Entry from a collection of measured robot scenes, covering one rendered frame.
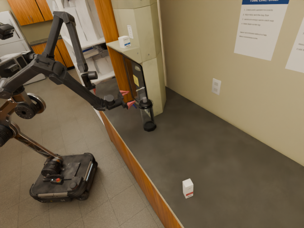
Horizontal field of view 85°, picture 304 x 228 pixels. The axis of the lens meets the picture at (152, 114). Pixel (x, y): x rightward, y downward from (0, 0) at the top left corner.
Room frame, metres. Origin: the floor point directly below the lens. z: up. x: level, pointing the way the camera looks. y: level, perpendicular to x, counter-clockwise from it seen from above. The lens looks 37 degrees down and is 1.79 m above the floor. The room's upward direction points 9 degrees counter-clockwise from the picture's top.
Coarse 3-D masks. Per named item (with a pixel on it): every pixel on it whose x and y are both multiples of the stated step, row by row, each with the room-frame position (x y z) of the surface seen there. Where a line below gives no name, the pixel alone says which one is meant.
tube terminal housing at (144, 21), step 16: (128, 16) 1.15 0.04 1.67; (144, 16) 1.10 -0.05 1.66; (144, 32) 1.10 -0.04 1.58; (144, 48) 1.09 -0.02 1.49; (160, 48) 1.27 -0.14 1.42; (144, 64) 1.08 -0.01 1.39; (160, 64) 1.22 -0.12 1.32; (160, 80) 1.16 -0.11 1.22; (160, 96) 1.12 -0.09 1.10; (160, 112) 1.11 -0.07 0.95
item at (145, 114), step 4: (148, 108) 0.91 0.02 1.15; (152, 108) 0.95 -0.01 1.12; (144, 112) 0.92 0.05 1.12; (148, 112) 0.92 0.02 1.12; (152, 112) 0.94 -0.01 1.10; (144, 116) 0.92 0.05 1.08; (148, 116) 0.92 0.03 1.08; (152, 116) 0.93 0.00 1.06; (144, 120) 0.93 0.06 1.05; (148, 120) 0.92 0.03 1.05; (152, 120) 0.93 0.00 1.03; (144, 124) 0.93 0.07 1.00; (148, 124) 0.92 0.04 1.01; (152, 124) 0.92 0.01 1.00
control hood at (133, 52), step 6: (114, 42) 1.30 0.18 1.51; (114, 48) 1.15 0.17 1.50; (120, 48) 1.11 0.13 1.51; (126, 48) 1.08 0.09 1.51; (132, 48) 1.06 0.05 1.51; (138, 48) 1.07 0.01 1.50; (126, 54) 1.03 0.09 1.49; (132, 54) 1.05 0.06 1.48; (138, 54) 1.07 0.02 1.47; (138, 60) 1.07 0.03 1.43
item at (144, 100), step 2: (142, 98) 0.96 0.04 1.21; (144, 98) 0.95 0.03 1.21; (146, 98) 0.96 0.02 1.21; (142, 100) 0.98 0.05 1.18; (144, 100) 0.95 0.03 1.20; (146, 100) 0.95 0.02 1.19; (148, 100) 0.97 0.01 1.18; (150, 100) 0.96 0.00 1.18; (140, 102) 0.96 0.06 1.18; (142, 102) 0.96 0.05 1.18; (144, 102) 0.95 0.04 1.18; (146, 102) 0.95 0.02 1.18; (148, 102) 0.94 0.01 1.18; (150, 102) 0.94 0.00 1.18; (140, 104) 0.94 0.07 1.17; (142, 104) 0.93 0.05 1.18; (144, 104) 0.93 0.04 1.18; (146, 104) 0.92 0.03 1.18; (148, 104) 0.93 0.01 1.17; (150, 104) 0.93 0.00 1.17; (142, 106) 0.92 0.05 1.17; (144, 106) 0.92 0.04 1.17; (146, 106) 0.92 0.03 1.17
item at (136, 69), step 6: (126, 60) 1.30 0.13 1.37; (126, 66) 1.33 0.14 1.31; (132, 66) 1.21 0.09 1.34; (138, 66) 1.11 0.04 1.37; (132, 72) 1.24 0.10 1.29; (138, 72) 1.13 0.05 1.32; (132, 78) 1.26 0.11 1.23; (138, 78) 1.15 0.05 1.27; (132, 84) 1.29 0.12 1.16; (138, 84) 1.17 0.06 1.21; (144, 84) 1.08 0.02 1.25; (132, 90) 1.32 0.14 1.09; (144, 90) 1.09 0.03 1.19; (144, 96) 1.11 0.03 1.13
